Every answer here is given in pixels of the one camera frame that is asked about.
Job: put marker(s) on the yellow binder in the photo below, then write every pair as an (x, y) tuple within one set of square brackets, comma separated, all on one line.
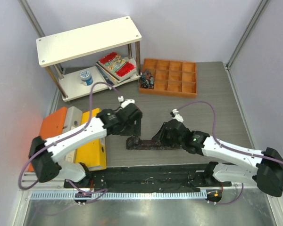
[(93, 155)]

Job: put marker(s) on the white slotted cable duct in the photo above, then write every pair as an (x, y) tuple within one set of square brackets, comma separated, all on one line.
[(71, 194)]

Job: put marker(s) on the blue white jar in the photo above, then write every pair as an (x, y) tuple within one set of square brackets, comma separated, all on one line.
[(86, 77)]

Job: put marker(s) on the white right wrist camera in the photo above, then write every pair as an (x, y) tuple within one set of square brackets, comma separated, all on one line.
[(176, 116)]

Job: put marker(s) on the white two-tier shelf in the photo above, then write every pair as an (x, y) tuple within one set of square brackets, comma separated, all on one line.
[(81, 42)]

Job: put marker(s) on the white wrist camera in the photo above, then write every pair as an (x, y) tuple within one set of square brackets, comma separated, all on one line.
[(125, 102), (176, 116)]

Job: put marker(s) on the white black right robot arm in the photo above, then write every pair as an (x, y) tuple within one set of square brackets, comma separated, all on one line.
[(263, 169)]

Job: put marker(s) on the red patterned book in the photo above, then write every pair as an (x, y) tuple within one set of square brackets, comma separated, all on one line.
[(118, 67)]

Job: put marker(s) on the orange compartment tray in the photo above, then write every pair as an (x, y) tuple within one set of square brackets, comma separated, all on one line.
[(171, 78)]

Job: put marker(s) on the grey binder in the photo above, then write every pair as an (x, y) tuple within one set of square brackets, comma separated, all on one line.
[(72, 121)]

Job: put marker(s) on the lower stacked books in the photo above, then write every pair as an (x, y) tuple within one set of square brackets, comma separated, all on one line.
[(110, 80)]

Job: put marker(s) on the aluminium extrusion rail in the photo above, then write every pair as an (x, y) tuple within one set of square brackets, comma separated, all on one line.
[(28, 181)]

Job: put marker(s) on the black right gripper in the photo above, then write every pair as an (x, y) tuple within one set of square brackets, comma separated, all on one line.
[(160, 137)]

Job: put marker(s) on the brown blue-flowered tie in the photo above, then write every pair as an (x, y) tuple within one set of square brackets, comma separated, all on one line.
[(135, 143)]

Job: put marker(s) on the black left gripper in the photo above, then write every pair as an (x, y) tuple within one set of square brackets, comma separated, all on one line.
[(135, 130)]

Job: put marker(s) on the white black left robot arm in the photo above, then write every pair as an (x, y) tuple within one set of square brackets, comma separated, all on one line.
[(47, 157)]

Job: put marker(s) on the orange binder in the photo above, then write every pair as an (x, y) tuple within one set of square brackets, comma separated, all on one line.
[(53, 124)]

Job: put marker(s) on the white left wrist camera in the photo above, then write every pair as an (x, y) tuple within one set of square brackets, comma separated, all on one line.
[(125, 102)]

